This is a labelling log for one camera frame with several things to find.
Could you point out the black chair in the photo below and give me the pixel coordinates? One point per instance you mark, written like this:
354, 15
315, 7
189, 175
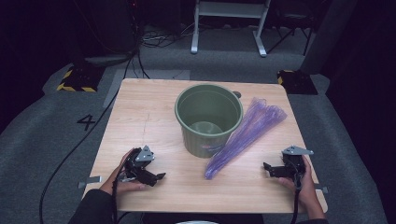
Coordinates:
292, 18

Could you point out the person's right hand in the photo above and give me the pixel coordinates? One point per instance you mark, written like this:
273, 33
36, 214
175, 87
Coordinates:
308, 189

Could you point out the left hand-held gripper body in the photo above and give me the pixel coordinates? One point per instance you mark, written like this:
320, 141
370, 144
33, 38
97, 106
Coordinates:
144, 154

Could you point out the purple plastic bag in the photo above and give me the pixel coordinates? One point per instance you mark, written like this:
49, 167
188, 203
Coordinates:
249, 127

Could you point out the white desk frame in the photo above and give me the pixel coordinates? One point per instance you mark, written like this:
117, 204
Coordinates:
230, 9

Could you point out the person's left hand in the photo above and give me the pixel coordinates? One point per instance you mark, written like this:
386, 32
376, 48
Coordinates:
124, 187

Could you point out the grey metal table bracket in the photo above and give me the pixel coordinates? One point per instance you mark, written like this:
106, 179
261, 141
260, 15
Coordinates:
90, 180
322, 188

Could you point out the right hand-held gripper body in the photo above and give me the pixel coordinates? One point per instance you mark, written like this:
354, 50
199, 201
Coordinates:
294, 161

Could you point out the dark round table grommet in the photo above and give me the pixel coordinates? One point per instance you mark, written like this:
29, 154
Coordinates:
237, 94

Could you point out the green plastic bin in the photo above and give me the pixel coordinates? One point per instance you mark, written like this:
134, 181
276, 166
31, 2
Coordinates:
202, 105

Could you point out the black yellow striped base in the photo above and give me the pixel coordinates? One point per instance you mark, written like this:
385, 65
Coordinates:
79, 79
299, 82

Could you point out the grey column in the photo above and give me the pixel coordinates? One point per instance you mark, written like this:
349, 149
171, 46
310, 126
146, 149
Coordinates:
327, 34

